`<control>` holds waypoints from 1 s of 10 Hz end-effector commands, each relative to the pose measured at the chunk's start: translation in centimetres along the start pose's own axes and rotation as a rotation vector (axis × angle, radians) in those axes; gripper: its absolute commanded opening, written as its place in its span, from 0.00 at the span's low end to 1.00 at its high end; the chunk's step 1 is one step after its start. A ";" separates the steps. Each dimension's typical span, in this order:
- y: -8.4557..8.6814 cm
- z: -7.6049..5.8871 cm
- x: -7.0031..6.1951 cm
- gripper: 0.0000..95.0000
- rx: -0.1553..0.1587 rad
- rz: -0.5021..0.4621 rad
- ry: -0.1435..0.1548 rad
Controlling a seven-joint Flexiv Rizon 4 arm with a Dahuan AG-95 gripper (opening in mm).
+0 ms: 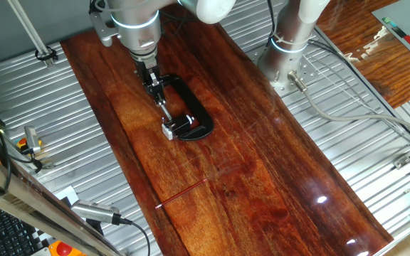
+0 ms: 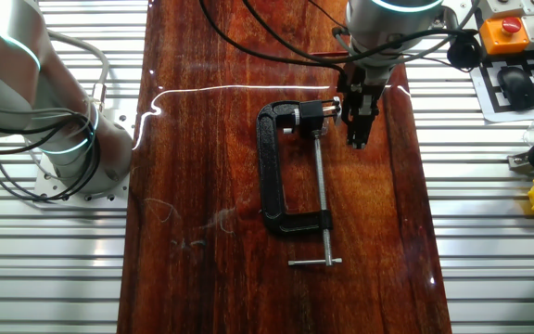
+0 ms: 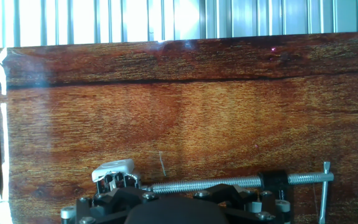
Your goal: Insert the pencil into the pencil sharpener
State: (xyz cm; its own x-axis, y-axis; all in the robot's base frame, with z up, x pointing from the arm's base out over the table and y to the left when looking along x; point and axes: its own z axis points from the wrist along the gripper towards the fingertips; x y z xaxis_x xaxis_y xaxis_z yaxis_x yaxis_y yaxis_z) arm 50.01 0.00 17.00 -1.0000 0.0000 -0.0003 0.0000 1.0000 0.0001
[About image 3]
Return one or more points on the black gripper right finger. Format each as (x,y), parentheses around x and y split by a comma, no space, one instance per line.
(247,202)

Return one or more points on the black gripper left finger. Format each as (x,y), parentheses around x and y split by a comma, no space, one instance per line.
(104,202)

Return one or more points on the black and white pencil sharpener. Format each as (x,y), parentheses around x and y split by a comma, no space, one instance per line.
(115,174)

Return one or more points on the black C-clamp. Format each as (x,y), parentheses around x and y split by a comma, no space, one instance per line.
(228,183)

